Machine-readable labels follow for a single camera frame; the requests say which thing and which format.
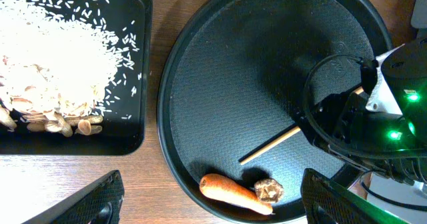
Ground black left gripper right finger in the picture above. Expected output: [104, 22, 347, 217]
[301, 168, 406, 224]

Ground black rectangular tray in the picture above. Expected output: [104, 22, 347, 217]
[1, 0, 153, 155]

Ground wooden chopstick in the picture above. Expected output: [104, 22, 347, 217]
[238, 86, 365, 166]

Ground pistachio shells and rice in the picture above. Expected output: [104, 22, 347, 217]
[1, 0, 143, 137]

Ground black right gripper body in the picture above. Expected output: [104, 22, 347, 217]
[302, 91, 417, 157]

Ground grey dishwasher rack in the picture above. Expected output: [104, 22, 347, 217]
[410, 0, 427, 38]

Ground round black serving tray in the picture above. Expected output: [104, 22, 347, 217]
[157, 0, 392, 223]

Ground orange carrot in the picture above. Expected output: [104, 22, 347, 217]
[199, 173, 273, 215]

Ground brown food lump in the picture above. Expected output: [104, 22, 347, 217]
[254, 179, 284, 203]

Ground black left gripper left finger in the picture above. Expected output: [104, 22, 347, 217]
[24, 170, 125, 224]

